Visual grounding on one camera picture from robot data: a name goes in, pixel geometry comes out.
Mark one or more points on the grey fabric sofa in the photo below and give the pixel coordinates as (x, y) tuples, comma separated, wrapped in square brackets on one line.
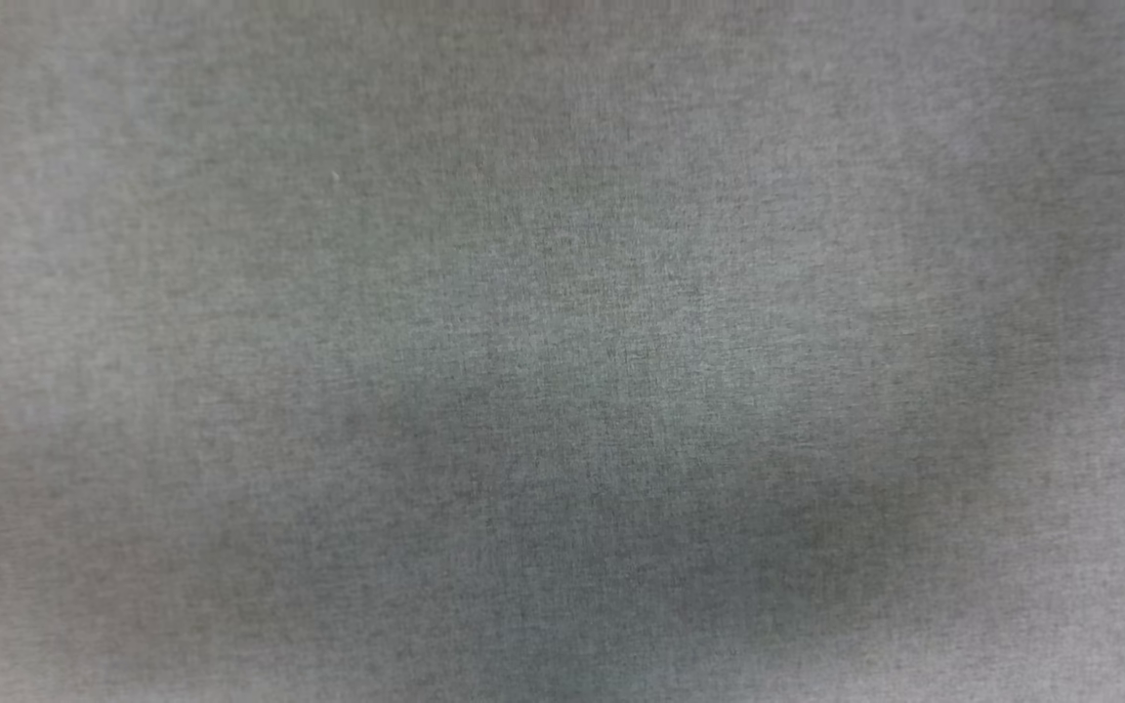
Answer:
[(562, 351)]

